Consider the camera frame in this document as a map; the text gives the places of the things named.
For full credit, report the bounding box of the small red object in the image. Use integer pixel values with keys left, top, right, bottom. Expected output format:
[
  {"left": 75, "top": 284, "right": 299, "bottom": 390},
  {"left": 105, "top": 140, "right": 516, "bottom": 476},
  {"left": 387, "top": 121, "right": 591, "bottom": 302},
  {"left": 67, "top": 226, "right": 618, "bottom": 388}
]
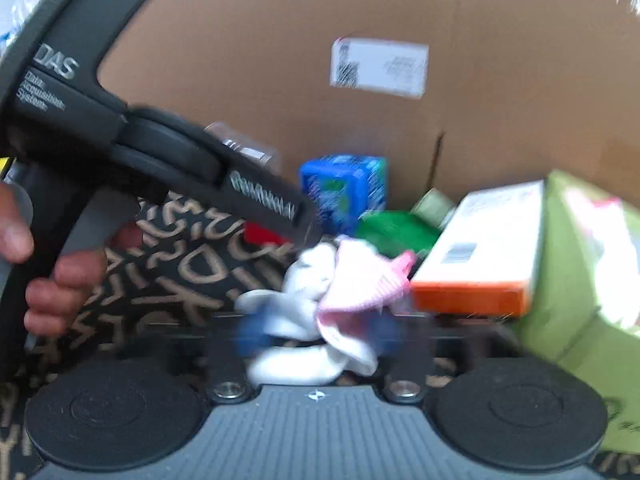
[{"left": 244, "top": 224, "right": 282, "bottom": 247}]

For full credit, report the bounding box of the white shipping label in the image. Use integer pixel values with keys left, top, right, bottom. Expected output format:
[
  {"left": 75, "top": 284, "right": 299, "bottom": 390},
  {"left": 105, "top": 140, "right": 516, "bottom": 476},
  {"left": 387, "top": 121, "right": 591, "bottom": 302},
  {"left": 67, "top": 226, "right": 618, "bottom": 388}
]
[{"left": 330, "top": 37, "right": 430, "bottom": 98}]

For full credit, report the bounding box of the large brown cardboard box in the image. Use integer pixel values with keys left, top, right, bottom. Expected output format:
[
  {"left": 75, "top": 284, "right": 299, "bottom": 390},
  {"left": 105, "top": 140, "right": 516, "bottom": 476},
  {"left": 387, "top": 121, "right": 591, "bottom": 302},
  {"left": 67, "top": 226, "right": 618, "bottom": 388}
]
[{"left": 97, "top": 0, "right": 640, "bottom": 221}]

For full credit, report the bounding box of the dark green box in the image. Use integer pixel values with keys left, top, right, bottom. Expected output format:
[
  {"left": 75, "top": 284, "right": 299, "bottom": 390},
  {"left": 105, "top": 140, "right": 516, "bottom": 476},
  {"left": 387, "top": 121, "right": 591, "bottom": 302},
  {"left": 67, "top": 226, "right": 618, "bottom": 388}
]
[{"left": 357, "top": 210, "right": 443, "bottom": 257}]

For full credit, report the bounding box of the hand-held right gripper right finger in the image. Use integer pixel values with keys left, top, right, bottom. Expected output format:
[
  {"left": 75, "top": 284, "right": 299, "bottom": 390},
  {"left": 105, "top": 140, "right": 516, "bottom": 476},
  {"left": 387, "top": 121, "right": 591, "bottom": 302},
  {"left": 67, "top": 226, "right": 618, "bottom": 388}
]
[{"left": 374, "top": 309, "right": 508, "bottom": 405}]

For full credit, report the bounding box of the black patterned mat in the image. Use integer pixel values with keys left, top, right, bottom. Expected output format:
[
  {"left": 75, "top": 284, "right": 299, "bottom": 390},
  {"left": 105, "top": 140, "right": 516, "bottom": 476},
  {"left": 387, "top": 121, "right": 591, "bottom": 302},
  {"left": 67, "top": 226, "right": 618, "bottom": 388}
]
[{"left": 0, "top": 192, "right": 640, "bottom": 480}]

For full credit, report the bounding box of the person's left hand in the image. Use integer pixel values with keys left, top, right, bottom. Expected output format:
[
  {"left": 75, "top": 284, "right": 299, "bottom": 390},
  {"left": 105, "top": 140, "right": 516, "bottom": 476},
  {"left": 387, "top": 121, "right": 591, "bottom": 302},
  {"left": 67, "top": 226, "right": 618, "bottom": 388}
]
[{"left": 0, "top": 180, "right": 146, "bottom": 341}]

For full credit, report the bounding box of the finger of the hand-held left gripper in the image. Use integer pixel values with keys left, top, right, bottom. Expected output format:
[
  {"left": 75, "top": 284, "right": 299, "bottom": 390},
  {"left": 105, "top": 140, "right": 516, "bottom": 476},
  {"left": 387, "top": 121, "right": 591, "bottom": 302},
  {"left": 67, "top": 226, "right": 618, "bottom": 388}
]
[{"left": 200, "top": 129, "right": 325, "bottom": 248}]

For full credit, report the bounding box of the light green shoe box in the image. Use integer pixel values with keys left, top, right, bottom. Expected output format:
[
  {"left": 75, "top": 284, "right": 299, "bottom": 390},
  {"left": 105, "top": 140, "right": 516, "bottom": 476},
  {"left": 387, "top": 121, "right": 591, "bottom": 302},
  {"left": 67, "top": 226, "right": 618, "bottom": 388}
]
[{"left": 515, "top": 169, "right": 640, "bottom": 456}]

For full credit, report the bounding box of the orange and white box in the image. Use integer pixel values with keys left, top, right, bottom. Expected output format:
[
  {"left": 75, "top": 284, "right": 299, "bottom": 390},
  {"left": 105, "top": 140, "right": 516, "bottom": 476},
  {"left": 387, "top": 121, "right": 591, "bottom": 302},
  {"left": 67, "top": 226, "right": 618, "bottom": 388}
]
[{"left": 410, "top": 180, "right": 546, "bottom": 317}]

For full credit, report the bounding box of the pale green small box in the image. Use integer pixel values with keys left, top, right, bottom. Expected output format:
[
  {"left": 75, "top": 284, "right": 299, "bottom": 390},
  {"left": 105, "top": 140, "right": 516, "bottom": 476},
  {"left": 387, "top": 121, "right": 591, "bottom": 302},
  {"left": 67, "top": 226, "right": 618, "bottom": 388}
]
[{"left": 410, "top": 187, "right": 458, "bottom": 229}]

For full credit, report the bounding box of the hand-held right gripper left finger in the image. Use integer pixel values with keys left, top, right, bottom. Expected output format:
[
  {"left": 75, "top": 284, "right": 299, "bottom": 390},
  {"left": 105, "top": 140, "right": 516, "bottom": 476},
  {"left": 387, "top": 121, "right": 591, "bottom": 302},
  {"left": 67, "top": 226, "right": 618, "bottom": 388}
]
[{"left": 122, "top": 310, "right": 273, "bottom": 405}]

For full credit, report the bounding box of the white and pink plush toy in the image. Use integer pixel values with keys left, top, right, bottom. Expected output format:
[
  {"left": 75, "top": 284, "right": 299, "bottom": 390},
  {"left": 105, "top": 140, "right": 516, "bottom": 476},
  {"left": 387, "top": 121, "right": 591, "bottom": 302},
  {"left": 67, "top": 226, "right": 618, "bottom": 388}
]
[{"left": 235, "top": 237, "right": 418, "bottom": 386}]

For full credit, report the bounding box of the blue box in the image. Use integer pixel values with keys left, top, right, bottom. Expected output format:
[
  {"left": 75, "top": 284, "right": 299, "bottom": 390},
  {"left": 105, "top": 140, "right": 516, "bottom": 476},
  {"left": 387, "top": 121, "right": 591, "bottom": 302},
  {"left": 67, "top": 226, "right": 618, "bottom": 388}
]
[{"left": 300, "top": 155, "right": 388, "bottom": 235}]

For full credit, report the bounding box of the crumpled clear plastic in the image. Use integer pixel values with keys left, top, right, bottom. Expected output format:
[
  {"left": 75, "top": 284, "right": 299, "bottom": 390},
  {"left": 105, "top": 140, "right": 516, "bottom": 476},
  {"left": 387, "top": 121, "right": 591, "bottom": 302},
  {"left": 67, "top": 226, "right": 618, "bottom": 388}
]
[{"left": 0, "top": 0, "right": 48, "bottom": 58}]

